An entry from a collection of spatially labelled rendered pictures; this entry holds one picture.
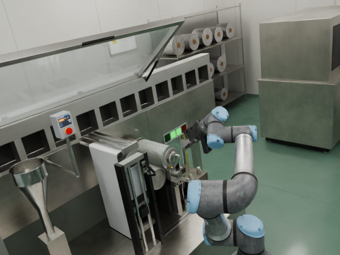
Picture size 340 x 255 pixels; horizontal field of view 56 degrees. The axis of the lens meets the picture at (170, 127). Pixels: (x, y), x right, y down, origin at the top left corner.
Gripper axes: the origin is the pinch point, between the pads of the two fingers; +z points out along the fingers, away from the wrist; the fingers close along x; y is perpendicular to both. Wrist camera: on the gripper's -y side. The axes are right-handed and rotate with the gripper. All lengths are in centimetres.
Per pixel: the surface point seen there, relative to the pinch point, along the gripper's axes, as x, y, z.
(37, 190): 75, 17, 6
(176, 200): 6.4, -19.9, 26.5
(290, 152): -256, -59, 128
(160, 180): 12.4, -5.7, 20.0
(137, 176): 34.4, 0.5, 1.3
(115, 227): 37, -12, 48
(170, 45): -238, 166, 171
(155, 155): 7.7, 8.1, 17.2
